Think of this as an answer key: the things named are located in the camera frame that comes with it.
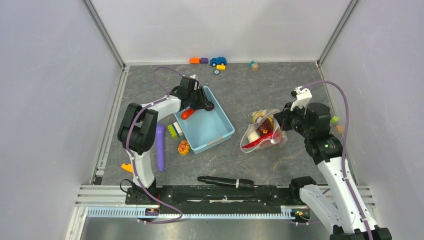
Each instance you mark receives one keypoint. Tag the white toy radish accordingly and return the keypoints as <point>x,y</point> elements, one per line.
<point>253,136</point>

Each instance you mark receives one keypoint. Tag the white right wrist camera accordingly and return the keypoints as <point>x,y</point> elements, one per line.
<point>302,97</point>

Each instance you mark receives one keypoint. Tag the orange toy carrot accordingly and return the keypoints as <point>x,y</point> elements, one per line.
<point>187,113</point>

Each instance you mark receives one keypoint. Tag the green white brick block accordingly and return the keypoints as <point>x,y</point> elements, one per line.
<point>175,130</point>

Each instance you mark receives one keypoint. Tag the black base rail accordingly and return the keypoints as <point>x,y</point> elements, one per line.
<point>212,199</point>

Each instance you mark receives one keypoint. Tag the light blue plastic basket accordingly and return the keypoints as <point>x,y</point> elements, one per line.
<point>206,129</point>

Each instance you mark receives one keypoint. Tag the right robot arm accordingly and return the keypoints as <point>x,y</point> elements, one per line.
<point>347,218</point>

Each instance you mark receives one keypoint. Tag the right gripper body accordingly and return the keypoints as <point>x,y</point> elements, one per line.
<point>294,119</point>

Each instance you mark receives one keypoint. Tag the yellow orange toy fish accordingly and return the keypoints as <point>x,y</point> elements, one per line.
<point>184,147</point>

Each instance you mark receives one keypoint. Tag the tan and teal wooden blocks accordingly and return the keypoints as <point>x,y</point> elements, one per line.
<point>254,66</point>

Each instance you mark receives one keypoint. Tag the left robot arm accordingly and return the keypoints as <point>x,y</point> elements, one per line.
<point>137,130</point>

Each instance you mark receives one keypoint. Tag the blue toy car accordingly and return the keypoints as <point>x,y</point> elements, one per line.
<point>215,61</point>

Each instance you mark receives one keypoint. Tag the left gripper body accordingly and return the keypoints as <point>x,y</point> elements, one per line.
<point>195,97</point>

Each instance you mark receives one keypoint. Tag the tan wooden cube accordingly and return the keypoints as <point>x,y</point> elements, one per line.
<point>339,129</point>

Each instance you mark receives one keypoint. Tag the yellow toy pear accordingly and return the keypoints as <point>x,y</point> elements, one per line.
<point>257,116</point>

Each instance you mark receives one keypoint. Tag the purple toy eggplant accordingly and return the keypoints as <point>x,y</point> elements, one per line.
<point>160,147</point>

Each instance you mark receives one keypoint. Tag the green wooden cube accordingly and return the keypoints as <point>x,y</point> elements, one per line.
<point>334,120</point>

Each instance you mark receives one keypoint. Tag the dark red toy beet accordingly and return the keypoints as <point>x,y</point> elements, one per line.
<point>265,127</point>

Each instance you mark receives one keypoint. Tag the clear polka dot zip bag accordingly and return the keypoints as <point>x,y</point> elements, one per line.
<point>279,137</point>

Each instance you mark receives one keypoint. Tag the yellow brick block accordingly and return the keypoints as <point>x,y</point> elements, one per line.
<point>221,67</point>

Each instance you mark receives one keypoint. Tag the dark plum toy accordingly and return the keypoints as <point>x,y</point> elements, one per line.
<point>210,107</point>

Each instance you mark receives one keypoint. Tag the purple cube block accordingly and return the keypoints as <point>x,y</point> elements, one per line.
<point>204,60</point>

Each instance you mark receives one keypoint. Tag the orange cheese wedge toy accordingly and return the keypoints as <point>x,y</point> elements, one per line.
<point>127,167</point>

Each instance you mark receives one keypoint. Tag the black marker pen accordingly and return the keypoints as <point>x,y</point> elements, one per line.
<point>237,183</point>

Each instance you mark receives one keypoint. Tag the red toy chili pepper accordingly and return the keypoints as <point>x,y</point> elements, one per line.
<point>257,142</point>

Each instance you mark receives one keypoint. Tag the orange arch block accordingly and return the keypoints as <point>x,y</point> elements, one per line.
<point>195,60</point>

